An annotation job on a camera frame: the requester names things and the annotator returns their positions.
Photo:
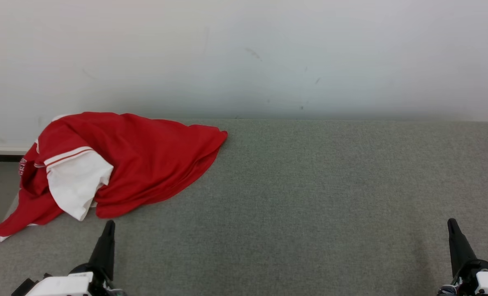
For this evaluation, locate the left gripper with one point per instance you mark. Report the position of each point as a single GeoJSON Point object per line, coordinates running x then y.
{"type": "Point", "coordinates": [63, 285]}

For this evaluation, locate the red white basketball jersey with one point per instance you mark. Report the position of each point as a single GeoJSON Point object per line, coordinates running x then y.
{"type": "Point", "coordinates": [145, 164]}

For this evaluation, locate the white and black baseboard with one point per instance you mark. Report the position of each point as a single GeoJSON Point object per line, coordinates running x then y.
{"type": "Point", "coordinates": [1, 153]}

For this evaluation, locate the grey fabric sofa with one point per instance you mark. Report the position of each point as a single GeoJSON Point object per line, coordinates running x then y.
{"type": "Point", "coordinates": [309, 205]}

